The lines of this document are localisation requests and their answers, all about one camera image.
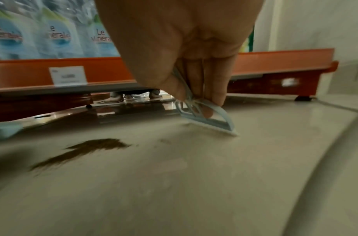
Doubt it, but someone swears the water bottle pack blue label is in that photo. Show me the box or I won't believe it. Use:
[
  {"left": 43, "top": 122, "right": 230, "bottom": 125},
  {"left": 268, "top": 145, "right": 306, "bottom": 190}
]
[
  {"left": 77, "top": 0, "right": 121, "bottom": 58},
  {"left": 36, "top": 0, "right": 84, "bottom": 59},
  {"left": 0, "top": 0, "right": 41, "bottom": 61}
]

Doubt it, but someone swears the grey cable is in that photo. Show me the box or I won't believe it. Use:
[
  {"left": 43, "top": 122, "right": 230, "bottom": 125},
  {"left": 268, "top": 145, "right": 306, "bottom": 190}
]
[{"left": 255, "top": 114, "right": 358, "bottom": 236}]

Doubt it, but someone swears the person's right hand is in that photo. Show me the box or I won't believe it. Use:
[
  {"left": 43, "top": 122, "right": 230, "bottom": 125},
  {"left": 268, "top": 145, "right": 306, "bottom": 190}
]
[{"left": 95, "top": 0, "right": 265, "bottom": 119}]

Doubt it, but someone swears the white sticker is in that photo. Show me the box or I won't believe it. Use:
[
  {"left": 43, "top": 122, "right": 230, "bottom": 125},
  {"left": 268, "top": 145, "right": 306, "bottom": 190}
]
[{"left": 280, "top": 78, "right": 300, "bottom": 87}]

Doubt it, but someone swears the brown dirt pile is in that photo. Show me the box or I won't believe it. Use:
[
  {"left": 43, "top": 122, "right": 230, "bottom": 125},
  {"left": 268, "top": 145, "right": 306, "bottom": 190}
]
[{"left": 28, "top": 138, "right": 133, "bottom": 172}]

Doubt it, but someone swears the white price tag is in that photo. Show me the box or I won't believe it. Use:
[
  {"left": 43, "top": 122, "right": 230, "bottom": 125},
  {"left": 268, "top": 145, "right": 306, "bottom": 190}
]
[{"left": 49, "top": 65, "right": 88, "bottom": 87}]

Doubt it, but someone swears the light blue hand brush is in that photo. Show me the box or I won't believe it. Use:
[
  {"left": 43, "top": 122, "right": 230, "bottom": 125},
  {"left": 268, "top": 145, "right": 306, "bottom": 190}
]
[{"left": 171, "top": 66, "right": 240, "bottom": 137}]

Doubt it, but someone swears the green packet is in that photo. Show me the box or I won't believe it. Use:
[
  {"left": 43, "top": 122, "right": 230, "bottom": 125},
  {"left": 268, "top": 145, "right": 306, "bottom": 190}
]
[{"left": 248, "top": 24, "right": 256, "bottom": 53}]

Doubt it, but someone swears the orange store shelf base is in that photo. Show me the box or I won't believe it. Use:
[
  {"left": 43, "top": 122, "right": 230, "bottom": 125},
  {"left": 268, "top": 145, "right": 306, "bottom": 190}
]
[{"left": 0, "top": 48, "right": 340, "bottom": 116}]

